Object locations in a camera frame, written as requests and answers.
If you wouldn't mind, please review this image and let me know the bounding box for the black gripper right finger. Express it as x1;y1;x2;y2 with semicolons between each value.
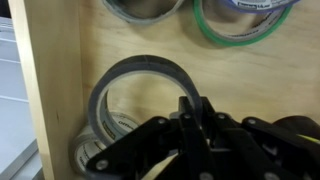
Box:
200;96;320;180

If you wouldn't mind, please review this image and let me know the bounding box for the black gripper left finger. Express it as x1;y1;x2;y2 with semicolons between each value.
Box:
85;95;216;180

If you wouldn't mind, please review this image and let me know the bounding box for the black masking tape roll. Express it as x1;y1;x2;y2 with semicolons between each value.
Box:
88;54;204;148

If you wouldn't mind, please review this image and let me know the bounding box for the yellow black hazard tape roll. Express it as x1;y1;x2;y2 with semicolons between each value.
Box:
273;114;320;144

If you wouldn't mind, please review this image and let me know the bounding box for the wooden drawer white front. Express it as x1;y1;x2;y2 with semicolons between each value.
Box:
8;0;320;180

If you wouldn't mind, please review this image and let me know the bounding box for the thin green tape roll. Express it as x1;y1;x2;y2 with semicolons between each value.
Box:
193;0;294;48

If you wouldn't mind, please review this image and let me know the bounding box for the grey teal tape roll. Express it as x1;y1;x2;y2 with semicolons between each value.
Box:
101;0;186;26

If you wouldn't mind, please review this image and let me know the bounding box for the white base cabinet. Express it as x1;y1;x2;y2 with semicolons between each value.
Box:
0;16;44;180

